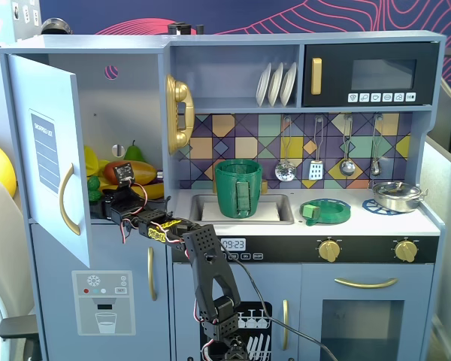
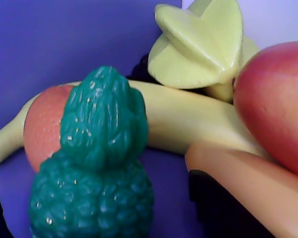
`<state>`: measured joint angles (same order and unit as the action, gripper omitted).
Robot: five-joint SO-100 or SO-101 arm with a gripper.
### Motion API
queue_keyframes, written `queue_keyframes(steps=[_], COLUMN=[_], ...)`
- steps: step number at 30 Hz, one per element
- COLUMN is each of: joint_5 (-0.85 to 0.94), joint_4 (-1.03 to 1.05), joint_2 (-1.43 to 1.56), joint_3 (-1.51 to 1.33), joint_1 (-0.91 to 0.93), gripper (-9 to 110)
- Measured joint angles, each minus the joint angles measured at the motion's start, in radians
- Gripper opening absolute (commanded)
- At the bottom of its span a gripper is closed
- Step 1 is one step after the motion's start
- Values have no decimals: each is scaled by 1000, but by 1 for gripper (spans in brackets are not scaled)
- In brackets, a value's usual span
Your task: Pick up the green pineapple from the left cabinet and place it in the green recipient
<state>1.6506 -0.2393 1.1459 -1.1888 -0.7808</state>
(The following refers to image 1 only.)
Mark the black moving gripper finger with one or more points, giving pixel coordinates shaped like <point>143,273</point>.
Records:
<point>109,195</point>

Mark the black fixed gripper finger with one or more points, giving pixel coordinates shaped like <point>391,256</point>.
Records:
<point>99,210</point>

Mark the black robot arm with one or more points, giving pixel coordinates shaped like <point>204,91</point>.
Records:
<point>210,270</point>

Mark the blue shopping list cabinet door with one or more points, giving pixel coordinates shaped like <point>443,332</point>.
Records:
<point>26,94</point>

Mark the yellow toy banana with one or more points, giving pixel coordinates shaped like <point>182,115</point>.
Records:
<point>154,192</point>

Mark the orange red toy mango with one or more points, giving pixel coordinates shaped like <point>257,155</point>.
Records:
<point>144,172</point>

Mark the green toy pear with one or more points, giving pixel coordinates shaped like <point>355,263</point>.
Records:
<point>133,153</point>

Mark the white chair with black armrest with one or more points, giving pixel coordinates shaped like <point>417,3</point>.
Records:
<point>7,263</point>

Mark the gold toy telephone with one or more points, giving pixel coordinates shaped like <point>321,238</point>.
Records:
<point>180,113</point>

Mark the yellow bean bag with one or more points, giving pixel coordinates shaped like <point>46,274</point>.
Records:
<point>0,169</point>

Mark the green printed cup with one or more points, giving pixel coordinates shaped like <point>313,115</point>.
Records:
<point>235,176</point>

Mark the blue wooden toy kitchen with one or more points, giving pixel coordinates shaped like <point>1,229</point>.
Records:
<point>248,259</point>

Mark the gold toy faucet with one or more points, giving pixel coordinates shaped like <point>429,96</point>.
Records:
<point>264,187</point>

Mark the steel toy skimmer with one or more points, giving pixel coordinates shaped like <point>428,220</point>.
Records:
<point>285,171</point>

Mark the dark glass dome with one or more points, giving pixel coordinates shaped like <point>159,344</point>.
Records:
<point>56,25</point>

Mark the black clamp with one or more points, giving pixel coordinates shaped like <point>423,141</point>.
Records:
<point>178,28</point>

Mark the white toy plate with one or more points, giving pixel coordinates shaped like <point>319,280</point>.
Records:
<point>263,86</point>
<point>287,84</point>
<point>275,86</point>

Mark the white toy spatula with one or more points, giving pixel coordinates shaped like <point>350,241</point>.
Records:
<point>315,170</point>

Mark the grey panel with stickers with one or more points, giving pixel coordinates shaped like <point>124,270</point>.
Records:
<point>25,19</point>

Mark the gold stove knob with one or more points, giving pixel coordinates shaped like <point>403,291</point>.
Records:
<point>406,251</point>
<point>329,250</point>

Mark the steel toy ladle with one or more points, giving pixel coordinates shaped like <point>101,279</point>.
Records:
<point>347,166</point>

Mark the blue round trivet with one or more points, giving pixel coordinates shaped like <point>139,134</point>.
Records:
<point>368,207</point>

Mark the steel toy spoon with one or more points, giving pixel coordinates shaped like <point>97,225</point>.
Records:
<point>376,167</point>

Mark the steel toy pot with lid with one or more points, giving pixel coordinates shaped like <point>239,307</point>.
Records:
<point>394,195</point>

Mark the black toy microwave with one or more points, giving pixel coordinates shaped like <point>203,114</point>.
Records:
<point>372,56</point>

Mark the small wrist camera board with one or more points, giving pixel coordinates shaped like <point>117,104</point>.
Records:
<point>123,172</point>

